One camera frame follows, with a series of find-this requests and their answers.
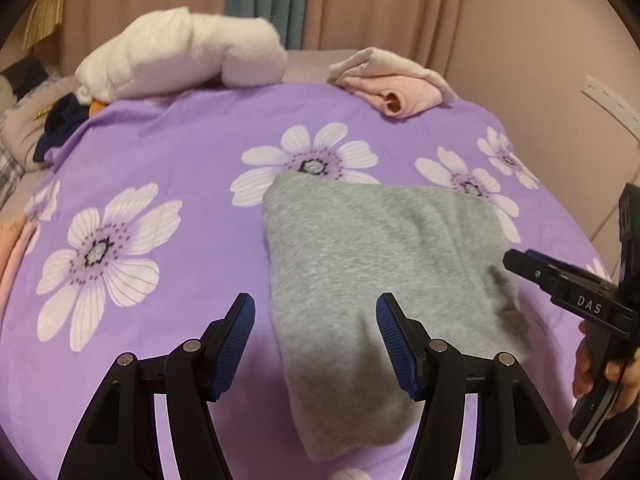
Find grey printed sweatshirt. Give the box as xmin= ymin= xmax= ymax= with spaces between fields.
xmin=262 ymin=170 xmax=533 ymax=480

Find orange printed folded garment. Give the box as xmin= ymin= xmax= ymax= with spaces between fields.
xmin=0 ymin=212 xmax=28 ymax=286

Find pale pink folded garment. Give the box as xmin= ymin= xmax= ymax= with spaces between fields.
xmin=0 ymin=220 xmax=40 ymax=311

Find purple floral bedsheet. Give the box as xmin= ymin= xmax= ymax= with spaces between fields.
xmin=0 ymin=80 xmax=621 ymax=480

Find straw-coloured fringed cloth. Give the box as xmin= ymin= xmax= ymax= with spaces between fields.
xmin=22 ymin=0 xmax=68 ymax=51

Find dark brown pillow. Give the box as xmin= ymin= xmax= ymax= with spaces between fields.
xmin=0 ymin=55 xmax=51 ymax=101

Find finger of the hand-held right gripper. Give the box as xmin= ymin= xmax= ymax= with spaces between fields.
xmin=525 ymin=248 xmax=615 ymax=288
xmin=502 ymin=249 xmax=568 ymax=295

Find beige folded cloth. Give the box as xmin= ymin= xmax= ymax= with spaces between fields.
xmin=327 ymin=46 xmax=458 ymax=103

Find grey quilted pillow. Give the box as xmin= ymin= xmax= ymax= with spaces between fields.
xmin=0 ymin=77 xmax=78 ymax=171

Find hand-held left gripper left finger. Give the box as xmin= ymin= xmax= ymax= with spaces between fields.
xmin=57 ymin=292 xmax=257 ymax=480

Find white wall socket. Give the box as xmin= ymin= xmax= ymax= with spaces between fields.
xmin=580 ymin=74 xmax=640 ymax=131

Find white fluffy blanket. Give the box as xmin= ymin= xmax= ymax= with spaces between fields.
xmin=75 ymin=6 xmax=288 ymax=103

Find grey plaid blanket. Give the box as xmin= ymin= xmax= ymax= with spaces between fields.
xmin=0 ymin=142 xmax=26 ymax=196

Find navy crumpled clothes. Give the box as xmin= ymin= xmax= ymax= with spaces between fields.
xmin=34 ymin=94 xmax=93 ymax=165

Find person's right hand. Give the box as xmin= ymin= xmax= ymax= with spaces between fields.
xmin=572 ymin=320 xmax=640 ymax=417

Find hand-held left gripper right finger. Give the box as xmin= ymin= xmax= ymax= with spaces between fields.
xmin=375 ymin=291 xmax=576 ymax=480

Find teal curtain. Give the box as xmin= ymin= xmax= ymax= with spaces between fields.
xmin=223 ymin=0 xmax=313 ymax=51

